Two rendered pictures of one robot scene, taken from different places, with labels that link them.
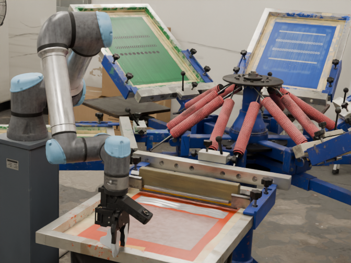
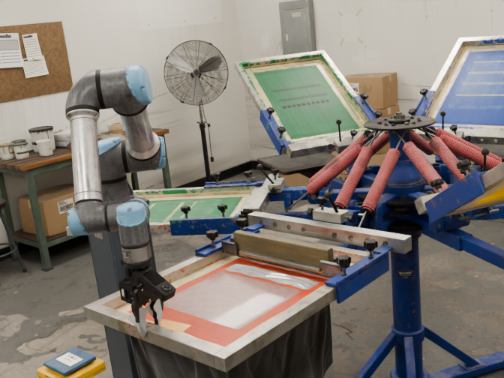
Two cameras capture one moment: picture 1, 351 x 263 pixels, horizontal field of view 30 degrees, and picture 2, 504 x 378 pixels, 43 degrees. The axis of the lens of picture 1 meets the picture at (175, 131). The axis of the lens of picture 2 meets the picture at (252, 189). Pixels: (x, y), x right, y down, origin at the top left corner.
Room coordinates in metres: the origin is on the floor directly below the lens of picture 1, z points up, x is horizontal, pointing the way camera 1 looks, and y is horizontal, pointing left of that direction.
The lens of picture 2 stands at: (0.46, -0.71, 1.79)
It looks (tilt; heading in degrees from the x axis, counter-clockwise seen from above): 15 degrees down; 21
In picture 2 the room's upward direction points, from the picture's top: 6 degrees counter-clockwise
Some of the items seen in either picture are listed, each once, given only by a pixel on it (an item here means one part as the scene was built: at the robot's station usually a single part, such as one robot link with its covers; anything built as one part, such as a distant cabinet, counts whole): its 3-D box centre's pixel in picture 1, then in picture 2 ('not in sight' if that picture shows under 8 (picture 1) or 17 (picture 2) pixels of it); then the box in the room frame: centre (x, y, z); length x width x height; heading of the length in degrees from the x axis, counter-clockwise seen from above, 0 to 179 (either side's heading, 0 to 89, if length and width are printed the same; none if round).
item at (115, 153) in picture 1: (116, 155); (133, 224); (1.85, 0.17, 1.30); 0.09 x 0.08 x 0.11; 25
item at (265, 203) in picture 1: (259, 206); (358, 274); (2.30, -0.33, 0.98); 0.30 x 0.05 x 0.07; 159
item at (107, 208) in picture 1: (113, 206); (138, 280); (1.84, 0.18, 1.14); 0.09 x 0.08 x 0.12; 69
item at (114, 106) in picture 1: (166, 126); (334, 181); (3.69, 0.05, 0.91); 1.34 x 0.40 x 0.08; 39
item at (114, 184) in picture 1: (116, 181); (136, 253); (1.84, 0.17, 1.22); 0.08 x 0.08 x 0.05
